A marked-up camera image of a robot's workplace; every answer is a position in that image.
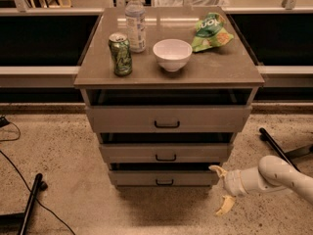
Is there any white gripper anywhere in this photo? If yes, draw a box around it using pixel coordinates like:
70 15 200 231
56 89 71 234
209 165 246 216

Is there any grey bottom drawer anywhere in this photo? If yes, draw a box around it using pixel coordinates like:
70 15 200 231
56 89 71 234
109 171 218 187

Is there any grey drawer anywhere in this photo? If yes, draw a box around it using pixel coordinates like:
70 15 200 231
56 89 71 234
109 171 218 187
86 106 251 133
100 143 233 164

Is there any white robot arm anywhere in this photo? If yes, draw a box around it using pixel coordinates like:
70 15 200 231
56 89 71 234
209 156 313 216

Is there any grey middle drawer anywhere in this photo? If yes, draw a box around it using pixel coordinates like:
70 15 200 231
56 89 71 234
100 143 233 164

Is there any grey drawer cabinet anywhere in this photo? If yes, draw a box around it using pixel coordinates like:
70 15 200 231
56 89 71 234
73 5 265 191

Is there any grey top drawer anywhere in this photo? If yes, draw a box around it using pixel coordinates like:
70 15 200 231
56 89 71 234
86 106 251 133

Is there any black right stand leg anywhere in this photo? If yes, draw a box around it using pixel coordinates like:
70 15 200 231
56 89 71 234
259 127 313 170

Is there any black stand leg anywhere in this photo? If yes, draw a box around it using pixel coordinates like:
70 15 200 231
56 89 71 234
259 127 313 170
0 172 49 235

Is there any white ceramic bowl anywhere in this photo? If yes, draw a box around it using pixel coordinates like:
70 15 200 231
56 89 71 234
153 39 193 71

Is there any green chip bag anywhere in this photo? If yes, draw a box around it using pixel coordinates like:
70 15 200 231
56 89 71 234
192 13 234 53

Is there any green soda can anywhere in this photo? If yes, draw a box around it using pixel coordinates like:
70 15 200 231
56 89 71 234
109 32 132 76

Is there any black left stand leg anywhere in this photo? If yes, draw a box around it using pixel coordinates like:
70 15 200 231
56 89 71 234
0 172 49 235

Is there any clear plastic water bottle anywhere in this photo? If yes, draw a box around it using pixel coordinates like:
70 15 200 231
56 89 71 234
125 0 146 53

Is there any black floor cable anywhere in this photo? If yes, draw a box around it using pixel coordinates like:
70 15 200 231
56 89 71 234
0 115 77 235

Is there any metal railing frame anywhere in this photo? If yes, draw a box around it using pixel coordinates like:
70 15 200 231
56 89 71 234
0 0 313 88

